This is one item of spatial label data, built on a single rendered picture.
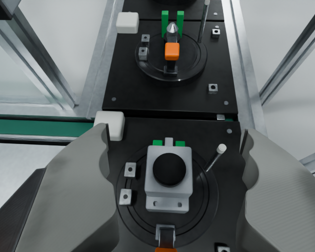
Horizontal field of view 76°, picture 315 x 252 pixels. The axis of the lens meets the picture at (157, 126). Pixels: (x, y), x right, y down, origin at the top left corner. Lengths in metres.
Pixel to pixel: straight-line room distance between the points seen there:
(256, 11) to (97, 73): 0.55
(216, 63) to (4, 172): 0.45
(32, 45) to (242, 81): 0.36
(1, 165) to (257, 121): 0.47
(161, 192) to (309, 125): 0.44
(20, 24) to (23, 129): 0.20
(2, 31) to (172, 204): 0.27
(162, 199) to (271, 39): 0.59
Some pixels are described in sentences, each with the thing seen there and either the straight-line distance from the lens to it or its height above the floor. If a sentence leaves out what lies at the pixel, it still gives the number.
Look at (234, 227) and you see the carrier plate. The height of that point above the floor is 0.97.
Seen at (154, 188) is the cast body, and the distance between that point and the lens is 0.19.
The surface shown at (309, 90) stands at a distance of 0.63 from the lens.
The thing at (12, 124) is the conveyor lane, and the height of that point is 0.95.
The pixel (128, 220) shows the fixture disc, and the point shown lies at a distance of 0.29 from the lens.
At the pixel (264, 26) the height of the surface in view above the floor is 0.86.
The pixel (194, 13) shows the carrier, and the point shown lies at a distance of 0.54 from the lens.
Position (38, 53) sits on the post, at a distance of 0.33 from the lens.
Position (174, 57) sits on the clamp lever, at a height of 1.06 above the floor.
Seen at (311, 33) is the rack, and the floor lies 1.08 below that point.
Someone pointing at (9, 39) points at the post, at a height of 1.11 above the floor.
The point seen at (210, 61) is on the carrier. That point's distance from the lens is 0.43.
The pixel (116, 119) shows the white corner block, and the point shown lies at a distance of 0.33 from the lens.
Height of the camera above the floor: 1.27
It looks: 63 degrees down
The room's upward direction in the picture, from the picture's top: 2 degrees counter-clockwise
